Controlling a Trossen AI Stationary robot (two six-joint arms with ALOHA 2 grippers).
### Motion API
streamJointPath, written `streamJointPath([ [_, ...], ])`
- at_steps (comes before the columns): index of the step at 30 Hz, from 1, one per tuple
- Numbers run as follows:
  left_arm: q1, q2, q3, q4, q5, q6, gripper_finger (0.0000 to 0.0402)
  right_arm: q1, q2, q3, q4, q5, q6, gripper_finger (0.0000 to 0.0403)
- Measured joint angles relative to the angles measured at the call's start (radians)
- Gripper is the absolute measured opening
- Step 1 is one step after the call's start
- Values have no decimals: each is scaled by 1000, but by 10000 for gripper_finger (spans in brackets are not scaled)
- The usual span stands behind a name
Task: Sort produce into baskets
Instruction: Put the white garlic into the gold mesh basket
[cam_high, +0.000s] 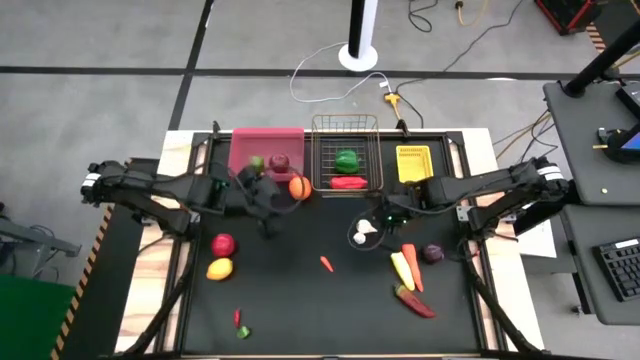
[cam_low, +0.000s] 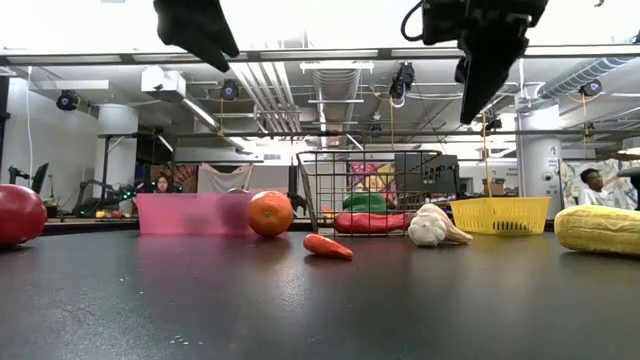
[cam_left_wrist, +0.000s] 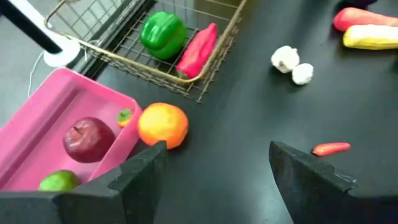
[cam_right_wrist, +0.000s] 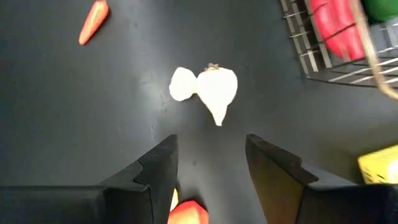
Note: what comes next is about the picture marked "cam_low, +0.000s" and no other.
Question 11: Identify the colourful poster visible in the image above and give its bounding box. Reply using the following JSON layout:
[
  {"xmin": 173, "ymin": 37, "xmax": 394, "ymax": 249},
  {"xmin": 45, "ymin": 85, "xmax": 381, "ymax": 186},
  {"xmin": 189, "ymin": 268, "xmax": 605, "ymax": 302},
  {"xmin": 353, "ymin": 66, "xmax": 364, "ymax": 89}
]
[{"xmin": 349, "ymin": 162, "xmax": 397, "ymax": 195}]

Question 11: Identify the black tall table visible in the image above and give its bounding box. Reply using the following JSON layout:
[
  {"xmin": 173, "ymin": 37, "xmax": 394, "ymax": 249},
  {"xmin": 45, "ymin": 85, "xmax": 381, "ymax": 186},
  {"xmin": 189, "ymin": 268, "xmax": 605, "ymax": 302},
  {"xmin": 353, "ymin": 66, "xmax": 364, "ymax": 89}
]
[{"xmin": 97, "ymin": 130, "xmax": 176, "ymax": 211}]

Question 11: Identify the large red chili pepper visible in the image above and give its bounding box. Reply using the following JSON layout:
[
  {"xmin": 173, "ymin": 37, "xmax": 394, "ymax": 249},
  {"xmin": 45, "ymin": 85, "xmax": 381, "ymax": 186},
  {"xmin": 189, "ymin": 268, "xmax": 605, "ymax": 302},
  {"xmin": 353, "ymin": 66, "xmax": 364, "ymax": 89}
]
[{"xmin": 333, "ymin": 211, "xmax": 414, "ymax": 235}]

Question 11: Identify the large white garlic bulb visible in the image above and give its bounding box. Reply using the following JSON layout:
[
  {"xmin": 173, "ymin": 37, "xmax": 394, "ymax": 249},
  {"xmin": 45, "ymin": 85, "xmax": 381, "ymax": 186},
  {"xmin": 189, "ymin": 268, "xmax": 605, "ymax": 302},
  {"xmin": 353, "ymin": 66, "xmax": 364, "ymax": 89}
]
[{"xmin": 416, "ymin": 202, "xmax": 474, "ymax": 245}]

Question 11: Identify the orange fruit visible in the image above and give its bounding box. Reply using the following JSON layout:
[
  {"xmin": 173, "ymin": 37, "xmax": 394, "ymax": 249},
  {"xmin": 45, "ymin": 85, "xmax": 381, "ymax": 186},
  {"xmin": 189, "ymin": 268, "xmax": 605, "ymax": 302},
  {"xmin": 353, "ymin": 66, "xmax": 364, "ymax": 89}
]
[{"xmin": 247, "ymin": 190, "xmax": 295, "ymax": 239}]

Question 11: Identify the wire metal basket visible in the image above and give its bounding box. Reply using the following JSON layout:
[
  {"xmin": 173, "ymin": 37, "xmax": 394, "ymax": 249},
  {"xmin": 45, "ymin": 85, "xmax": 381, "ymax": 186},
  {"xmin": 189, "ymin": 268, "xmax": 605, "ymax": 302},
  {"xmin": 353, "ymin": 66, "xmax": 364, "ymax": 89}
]
[{"xmin": 295, "ymin": 149, "xmax": 444, "ymax": 238}]

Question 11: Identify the black overhead crossbar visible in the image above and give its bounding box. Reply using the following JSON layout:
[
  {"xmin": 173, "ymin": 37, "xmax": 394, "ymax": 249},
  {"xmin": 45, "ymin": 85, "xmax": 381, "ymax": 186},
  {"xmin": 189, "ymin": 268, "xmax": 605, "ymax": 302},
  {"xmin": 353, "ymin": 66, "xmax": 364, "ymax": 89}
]
[{"xmin": 0, "ymin": 45, "xmax": 640, "ymax": 66}]

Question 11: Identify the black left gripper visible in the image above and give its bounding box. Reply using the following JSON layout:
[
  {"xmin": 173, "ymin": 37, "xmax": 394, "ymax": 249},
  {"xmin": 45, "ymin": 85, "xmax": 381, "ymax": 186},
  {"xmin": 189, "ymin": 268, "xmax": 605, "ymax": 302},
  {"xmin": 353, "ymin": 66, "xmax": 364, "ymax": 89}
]
[{"xmin": 152, "ymin": 0, "xmax": 240, "ymax": 74}]

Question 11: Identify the black shelf rack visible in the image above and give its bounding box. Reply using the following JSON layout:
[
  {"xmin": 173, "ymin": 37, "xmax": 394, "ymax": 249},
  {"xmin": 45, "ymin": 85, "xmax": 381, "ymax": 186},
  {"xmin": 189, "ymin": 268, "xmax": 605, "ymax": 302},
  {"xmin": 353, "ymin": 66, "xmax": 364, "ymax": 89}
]
[{"xmin": 393, "ymin": 152, "xmax": 461, "ymax": 197}]

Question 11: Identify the yellow plastic basket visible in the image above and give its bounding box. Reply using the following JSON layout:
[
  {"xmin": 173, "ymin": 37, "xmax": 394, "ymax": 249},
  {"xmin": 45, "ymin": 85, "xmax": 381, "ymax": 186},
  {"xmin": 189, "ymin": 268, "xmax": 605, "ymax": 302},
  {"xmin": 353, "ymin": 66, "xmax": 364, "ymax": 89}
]
[{"xmin": 449, "ymin": 196, "xmax": 552, "ymax": 236}]

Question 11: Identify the mandala tapestry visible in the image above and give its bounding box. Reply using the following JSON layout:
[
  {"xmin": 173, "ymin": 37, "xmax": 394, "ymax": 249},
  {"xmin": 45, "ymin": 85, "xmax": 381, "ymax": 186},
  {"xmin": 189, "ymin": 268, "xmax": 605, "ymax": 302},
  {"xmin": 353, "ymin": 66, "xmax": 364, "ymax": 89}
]
[{"xmin": 149, "ymin": 163, "xmax": 199, "ymax": 194}]

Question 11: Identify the white ceiling light fixture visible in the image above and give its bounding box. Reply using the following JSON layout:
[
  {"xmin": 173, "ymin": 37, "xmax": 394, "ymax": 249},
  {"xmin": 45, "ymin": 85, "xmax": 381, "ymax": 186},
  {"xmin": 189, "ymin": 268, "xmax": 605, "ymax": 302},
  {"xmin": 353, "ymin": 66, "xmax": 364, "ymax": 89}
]
[{"xmin": 299, "ymin": 60, "xmax": 375, "ymax": 74}]

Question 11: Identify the white cylinder tank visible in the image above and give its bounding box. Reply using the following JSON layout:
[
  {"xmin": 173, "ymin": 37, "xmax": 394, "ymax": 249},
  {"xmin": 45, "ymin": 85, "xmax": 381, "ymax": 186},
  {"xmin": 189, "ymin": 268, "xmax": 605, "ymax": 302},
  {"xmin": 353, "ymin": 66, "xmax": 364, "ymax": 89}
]
[{"xmin": 515, "ymin": 107, "xmax": 565, "ymax": 221}]

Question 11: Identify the silver spiral duct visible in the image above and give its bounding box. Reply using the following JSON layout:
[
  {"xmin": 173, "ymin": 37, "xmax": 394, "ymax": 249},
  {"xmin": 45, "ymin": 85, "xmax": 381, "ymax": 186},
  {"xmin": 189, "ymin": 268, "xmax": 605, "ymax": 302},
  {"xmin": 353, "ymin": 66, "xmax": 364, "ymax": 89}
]
[{"xmin": 537, "ymin": 55, "xmax": 640, "ymax": 100}]

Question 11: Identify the yellow corn cob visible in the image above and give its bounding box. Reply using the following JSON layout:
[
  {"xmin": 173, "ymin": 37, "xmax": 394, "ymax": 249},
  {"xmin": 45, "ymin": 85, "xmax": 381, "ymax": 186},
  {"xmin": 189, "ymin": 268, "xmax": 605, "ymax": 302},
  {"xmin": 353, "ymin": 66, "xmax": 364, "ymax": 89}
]
[{"xmin": 553, "ymin": 205, "xmax": 640, "ymax": 259}]

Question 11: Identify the white vent box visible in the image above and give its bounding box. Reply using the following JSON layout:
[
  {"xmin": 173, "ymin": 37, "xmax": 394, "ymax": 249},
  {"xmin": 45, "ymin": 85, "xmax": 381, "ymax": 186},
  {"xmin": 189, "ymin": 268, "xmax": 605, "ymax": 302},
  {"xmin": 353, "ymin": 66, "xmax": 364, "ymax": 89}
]
[{"xmin": 140, "ymin": 67, "xmax": 187, "ymax": 102}]

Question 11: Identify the green bell pepper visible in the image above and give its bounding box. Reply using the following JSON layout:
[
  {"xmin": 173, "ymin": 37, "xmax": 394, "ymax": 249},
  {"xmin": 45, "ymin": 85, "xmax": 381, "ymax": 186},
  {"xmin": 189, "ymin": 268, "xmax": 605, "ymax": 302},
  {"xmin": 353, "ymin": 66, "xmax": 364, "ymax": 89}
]
[{"xmin": 342, "ymin": 192, "xmax": 389, "ymax": 215}]

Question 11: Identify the pink plastic basket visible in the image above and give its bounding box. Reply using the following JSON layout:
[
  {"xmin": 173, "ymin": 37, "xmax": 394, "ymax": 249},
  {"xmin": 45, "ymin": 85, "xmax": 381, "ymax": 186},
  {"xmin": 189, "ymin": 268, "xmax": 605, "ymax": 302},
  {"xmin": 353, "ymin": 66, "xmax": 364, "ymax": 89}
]
[{"xmin": 135, "ymin": 192, "xmax": 257, "ymax": 237}]

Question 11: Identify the white column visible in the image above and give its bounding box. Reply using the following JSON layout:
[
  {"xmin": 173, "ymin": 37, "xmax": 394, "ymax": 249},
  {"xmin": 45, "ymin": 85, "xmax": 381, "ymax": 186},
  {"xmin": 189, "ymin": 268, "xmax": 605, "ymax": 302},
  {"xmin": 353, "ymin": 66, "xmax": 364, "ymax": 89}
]
[{"xmin": 93, "ymin": 103, "xmax": 140, "ymax": 201}]

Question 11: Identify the leaf print tapestry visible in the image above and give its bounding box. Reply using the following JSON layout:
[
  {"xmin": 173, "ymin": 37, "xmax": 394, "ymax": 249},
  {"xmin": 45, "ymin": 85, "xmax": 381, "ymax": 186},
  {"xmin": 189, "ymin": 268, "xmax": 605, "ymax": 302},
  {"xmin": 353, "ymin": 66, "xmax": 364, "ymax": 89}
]
[{"xmin": 559, "ymin": 158, "xmax": 640, "ymax": 224}]

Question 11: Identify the white cloth banner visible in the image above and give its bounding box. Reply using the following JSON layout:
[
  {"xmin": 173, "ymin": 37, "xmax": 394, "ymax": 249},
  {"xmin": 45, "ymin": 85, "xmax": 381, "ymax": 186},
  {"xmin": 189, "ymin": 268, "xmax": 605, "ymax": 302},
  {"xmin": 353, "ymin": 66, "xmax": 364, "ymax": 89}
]
[{"xmin": 197, "ymin": 162, "xmax": 255, "ymax": 195}]

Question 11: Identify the silver ceiling duct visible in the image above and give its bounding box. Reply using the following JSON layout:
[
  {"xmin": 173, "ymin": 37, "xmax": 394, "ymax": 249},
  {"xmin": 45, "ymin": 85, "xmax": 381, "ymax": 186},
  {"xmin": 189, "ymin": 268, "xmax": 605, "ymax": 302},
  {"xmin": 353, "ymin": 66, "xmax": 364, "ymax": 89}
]
[{"xmin": 312, "ymin": 68, "xmax": 362, "ymax": 149}]

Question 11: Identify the black computer monitor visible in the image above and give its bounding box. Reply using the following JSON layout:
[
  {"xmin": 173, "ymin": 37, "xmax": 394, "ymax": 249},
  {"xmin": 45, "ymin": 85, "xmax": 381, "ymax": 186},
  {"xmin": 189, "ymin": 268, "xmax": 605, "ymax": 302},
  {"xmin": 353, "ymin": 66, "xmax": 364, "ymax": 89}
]
[{"xmin": 30, "ymin": 162, "xmax": 50, "ymax": 195}]

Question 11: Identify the black hanging camera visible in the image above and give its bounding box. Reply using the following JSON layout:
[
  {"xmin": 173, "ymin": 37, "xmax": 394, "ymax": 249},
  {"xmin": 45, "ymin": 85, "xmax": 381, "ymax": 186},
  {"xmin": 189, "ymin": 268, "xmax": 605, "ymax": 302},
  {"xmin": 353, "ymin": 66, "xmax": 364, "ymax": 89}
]
[
  {"xmin": 55, "ymin": 89, "xmax": 80, "ymax": 112},
  {"xmin": 219, "ymin": 78, "xmax": 241, "ymax": 102},
  {"xmin": 388, "ymin": 61, "xmax": 416, "ymax": 109},
  {"xmin": 578, "ymin": 78, "xmax": 604, "ymax": 98}
]

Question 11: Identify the small orange chili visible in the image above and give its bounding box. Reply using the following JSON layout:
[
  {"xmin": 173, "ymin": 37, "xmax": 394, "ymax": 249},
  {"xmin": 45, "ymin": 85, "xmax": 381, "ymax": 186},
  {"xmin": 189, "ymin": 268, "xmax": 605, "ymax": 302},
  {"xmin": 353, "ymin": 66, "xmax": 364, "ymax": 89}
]
[{"xmin": 302, "ymin": 233, "xmax": 355, "ymax": 262}]

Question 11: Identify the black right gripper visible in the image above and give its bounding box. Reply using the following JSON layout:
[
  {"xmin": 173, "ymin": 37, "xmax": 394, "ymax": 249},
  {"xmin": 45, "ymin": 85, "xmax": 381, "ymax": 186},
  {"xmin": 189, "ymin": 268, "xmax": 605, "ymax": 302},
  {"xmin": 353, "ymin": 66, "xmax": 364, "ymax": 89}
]
[{"xmin": 422, "ymin": 0, "xmax": 549, "ymax": 125}]

